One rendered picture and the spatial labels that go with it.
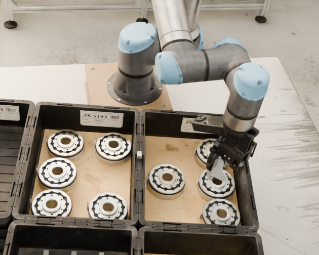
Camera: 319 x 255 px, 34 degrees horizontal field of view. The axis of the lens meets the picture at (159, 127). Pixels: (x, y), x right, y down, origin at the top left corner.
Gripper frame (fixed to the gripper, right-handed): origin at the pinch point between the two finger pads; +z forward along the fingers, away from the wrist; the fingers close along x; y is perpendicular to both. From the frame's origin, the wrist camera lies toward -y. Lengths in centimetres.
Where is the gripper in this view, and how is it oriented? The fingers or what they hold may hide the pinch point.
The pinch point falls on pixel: (215, 169)
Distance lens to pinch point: 138.3
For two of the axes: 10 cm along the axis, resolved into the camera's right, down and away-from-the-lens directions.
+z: -1.1, 6.8, 7.2
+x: 6.6, -4.9, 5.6
